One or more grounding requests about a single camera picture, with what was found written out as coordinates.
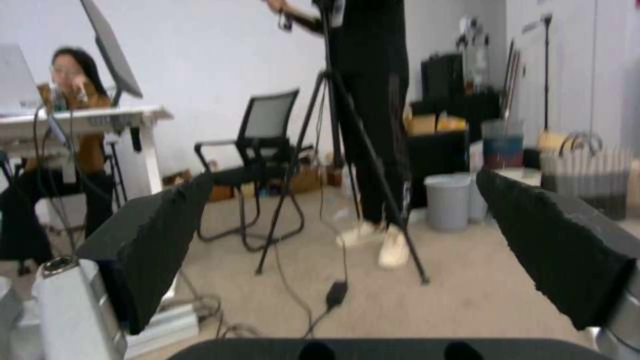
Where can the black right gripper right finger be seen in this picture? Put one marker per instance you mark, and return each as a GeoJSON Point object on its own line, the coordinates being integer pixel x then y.
{"type": "Point", "coordinates": [560, 243]}

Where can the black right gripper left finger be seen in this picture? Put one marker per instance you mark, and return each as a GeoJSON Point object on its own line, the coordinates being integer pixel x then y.
{"type": "Point", "coordinates": [145, 240]}

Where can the grey plastic trash bin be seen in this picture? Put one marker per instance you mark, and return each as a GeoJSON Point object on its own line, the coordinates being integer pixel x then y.
{"type": "Point", "coordinates": [446, 200]}

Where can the black floor stand pole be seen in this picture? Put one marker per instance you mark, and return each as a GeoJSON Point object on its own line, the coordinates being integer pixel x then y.
{"type": "Point", "coordinates": [547, 71]}

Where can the dark striped container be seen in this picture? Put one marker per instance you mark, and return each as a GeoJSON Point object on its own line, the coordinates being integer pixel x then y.
{"type": "Point", "coordinates": [587, 176]}

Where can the clear blue storage box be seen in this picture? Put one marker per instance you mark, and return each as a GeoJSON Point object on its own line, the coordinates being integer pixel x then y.
{"type": "Point", "coordinates": [502, 144]}

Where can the white desk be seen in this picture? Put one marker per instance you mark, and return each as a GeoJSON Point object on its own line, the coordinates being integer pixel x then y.
{"type": "Point", "coordinates": [100, 123]}

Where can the seated person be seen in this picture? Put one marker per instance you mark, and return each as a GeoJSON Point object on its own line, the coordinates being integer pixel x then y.
{"type": "Point", "coordinates": [75, 112]}

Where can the black mesh office chair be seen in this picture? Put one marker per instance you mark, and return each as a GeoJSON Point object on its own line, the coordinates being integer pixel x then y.
{"type": "Point", "coordinates": [260, 150]}

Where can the black cabinet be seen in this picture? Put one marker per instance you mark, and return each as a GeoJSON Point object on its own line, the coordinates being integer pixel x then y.
{"type": "Point", "coordinates": [435, 150]}

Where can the cardboard box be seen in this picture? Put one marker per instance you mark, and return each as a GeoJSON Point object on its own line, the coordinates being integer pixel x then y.
{"type": "Point", "coordinates": [432, 120]}

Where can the tilted dark monitor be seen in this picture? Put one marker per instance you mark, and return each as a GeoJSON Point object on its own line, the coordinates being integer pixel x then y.
{"type": "Point", "coordinates": [112, 48]}

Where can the black power adapter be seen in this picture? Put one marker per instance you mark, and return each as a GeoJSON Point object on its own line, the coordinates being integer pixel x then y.
{"type": "Point", "coordinates": [336, 293]}

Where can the black case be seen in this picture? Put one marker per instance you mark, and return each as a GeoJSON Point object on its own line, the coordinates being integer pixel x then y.
{"type": "Point", "coordinates": [442, 77]}

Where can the silver laptop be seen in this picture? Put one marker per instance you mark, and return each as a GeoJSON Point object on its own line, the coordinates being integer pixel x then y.
{"type": "Point", "coordinates": [15, 78]}

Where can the standing person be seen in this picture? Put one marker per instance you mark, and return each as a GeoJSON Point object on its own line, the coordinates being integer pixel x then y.
{"type": "Point", "coordinates": [372, 112]}

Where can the black camera tripod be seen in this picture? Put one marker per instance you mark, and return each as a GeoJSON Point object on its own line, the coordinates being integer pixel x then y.
{"type": "Point", "coordinates": [345, 150]}

